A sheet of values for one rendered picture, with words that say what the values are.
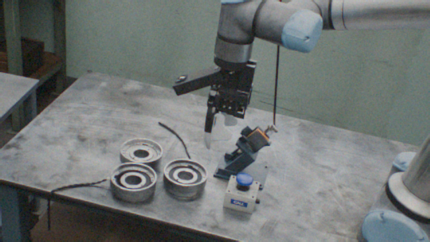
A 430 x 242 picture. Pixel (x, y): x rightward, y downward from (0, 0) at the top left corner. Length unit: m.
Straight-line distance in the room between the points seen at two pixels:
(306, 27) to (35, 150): 0.75
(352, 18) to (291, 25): 0.14
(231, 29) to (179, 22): 1.85
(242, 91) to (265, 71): 1.78
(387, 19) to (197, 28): 1.89
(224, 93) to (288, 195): 0.37
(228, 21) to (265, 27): 0.08
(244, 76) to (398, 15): 0.30
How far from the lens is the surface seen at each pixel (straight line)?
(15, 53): 2.68
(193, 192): 1.22
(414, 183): 0.97
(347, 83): 2.83
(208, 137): 1.10
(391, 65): 2.80
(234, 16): 0.98
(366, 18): 1.03
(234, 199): 1.20
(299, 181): 1.36
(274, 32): 0.95
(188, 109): 1.57
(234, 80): 1.06
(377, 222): 0.99
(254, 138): 1.27
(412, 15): 1.01
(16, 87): 1.91
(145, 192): 1.18
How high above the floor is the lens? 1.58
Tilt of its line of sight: 31 degrees down
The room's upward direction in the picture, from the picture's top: 9 degrees clockwise
